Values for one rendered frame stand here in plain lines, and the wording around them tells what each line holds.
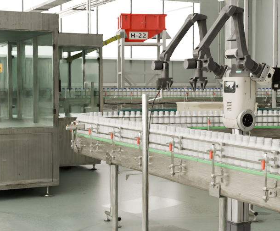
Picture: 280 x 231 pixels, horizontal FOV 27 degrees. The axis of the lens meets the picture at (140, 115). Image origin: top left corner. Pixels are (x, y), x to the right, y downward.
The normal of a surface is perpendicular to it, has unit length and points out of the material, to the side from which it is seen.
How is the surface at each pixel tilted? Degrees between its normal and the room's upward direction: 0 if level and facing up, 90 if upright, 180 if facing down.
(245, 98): 101
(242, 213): 90
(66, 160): 89
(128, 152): 90
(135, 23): 90
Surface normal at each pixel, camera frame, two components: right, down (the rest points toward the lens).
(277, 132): 0.15, 0.05
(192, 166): -0.89, 0.02
